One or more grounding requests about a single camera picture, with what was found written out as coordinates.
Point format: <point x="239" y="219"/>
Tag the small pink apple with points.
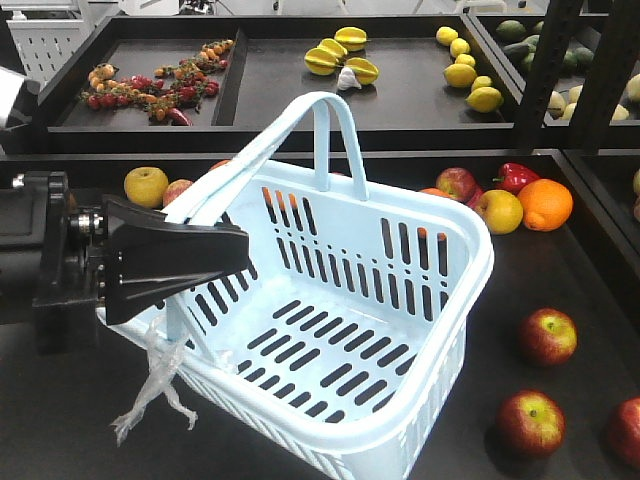
<point x="174" y="190"/>

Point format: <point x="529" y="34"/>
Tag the starfruit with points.
<point x="364" y="70"/>
<point x="351" y="38"/>
<point x="323" y="62"/>

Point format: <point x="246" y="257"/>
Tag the cherry tomato vine pile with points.
<point x="168" y="93"/>

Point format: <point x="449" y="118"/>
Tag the red bell pepper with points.
<point x="513" y="177"/>

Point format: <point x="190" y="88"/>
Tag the black wooden fruit display table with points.
<point x="57" y="411"/>

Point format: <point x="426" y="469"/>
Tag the white garlic bulb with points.
<point x="347" y="80"/>

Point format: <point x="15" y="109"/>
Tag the red apple in right cluster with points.
<point x="458" y="183"/>

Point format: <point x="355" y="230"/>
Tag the large lemon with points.
<point x="460" y="75"/>

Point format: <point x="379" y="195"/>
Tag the front lemon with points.
<point x="485" y="99"/>

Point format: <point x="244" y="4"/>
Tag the red chili pepper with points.
<point x="473" y="201"/>

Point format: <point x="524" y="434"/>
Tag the front red apple upper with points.
<point x="547" y="337"/>

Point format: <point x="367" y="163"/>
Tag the front red apple right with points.
<point x="622" y="432"/>

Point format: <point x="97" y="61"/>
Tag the light blue plastic basket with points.
<point x="343" y="337"/>

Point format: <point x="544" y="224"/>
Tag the rightmost orange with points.
<point x="547" y="205"/>

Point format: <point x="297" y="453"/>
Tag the starfruit right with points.
<point x="364" y="70"/>

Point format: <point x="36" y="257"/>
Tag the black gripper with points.
<point x="146" y="260"/>

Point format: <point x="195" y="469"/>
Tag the starfruit top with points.
<point x="351" y="38"/>

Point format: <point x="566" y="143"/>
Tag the front red apple left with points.
<point x="530" y="424"/>

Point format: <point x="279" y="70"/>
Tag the starfruit left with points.
<point x="323" y="62"/>

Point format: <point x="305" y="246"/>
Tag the yellow apple upper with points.
<point x="145" y="186"/>

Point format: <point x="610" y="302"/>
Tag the yellow apple in right cluster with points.
<point x="501" y="211"/>

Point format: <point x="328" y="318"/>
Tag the black upright post right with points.
<point x="592" y="127"/>

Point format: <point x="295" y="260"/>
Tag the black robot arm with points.
<point x="91" y="216"/>

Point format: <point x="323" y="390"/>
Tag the orange in right cluster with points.
<point x="436" y="192"/>

